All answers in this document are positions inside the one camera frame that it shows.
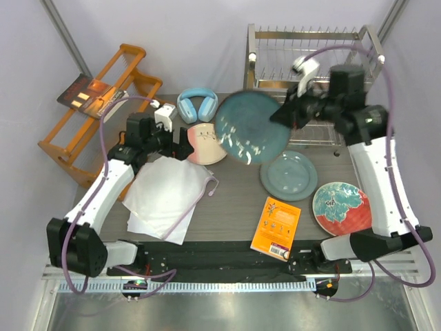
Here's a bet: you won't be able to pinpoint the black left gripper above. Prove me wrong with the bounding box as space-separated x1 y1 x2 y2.
143 118 194 161

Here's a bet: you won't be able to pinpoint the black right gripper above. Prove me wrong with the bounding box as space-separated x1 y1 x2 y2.
272 80 343 129

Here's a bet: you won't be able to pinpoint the dark teal floral plate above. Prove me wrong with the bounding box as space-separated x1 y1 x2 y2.
214 90 291 165

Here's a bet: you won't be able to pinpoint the light teal plate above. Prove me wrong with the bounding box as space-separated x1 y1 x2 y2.
260 150 318 202

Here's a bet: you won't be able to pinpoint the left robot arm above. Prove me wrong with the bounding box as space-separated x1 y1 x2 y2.
46 113 194 277

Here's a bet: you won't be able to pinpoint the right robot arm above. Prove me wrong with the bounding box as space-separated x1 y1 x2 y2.
271 61 435 272

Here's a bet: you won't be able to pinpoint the stainless steel dish rack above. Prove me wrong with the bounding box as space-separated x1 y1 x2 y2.
244 25 384 147

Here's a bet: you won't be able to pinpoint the orange wooden rack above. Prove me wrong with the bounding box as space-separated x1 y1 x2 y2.
38 43 163 189

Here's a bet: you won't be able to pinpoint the pink and cream plate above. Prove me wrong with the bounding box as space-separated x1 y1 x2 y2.
187 123 227 166

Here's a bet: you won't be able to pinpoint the light blue headphones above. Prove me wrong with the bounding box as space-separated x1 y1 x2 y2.
176 88 218 124

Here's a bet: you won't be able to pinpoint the clear zip pouch purple trim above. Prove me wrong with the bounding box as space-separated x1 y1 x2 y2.
123 157 219 245

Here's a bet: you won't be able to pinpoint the dark paperback book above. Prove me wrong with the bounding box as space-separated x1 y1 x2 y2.
57 74 129 120

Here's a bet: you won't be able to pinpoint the red and teal plate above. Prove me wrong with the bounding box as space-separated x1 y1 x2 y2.
312 182 372 237

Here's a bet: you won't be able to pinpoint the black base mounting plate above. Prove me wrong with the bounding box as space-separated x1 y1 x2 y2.
123 246 352 281

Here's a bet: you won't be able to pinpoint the orange paperback book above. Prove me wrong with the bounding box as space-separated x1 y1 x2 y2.
250 197 301 261

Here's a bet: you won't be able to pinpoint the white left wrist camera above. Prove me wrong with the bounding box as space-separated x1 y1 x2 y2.
151 100 177 132

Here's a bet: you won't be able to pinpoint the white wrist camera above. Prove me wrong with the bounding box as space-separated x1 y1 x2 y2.
151 100 177 132
291 57 320 97

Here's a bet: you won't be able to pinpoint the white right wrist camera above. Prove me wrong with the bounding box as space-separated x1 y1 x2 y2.
291 57 320 97

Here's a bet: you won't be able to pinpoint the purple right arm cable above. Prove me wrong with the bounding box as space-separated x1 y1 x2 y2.
302 43 435 303

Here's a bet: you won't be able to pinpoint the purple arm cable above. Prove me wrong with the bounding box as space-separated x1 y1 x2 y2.
61 95 178 299
302 43 435 303

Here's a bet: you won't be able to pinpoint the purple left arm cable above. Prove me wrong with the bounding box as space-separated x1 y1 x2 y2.
61 95 178 299

